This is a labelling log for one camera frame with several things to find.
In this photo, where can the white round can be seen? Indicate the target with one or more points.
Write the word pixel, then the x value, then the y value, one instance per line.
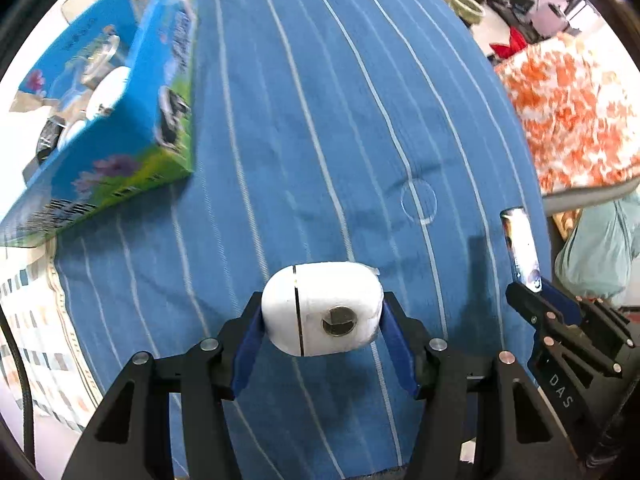
pixel 108 92

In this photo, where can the shiny silver slim object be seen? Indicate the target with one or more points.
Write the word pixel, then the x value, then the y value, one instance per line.
pixel 521 248

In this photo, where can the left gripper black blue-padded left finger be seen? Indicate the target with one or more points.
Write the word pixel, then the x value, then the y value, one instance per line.
pixel 128 436

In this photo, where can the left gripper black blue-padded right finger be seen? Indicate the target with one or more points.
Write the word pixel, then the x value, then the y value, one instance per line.
pixel 483 417

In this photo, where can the plaid checkered cloth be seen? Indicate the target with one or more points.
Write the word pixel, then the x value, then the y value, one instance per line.
pixel 34 303

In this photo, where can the green round bucket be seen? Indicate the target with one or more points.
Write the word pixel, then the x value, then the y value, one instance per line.
pixel 469 11

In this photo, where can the blue cardboard milk carton box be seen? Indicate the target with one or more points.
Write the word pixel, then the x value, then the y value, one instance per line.
pixel 143 143

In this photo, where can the white oval plastic case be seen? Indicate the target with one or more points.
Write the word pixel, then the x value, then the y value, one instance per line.
pixel 322 308

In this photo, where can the blue striped tablecloth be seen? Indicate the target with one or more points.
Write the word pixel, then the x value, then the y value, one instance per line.
pixel 373 131

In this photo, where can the black round patterned tin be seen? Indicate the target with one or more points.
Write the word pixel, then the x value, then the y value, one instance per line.
pixel 48 138

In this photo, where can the clear acrylic box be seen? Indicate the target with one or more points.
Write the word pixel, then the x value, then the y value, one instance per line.
pixel 72 88

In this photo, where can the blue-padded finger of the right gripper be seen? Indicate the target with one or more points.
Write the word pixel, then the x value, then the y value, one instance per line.
pixel 567 306

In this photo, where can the orange white floral cushion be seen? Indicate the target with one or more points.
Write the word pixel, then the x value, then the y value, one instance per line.
pixel 580 123

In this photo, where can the red cloth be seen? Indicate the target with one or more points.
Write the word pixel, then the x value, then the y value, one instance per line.
pixel 517 43

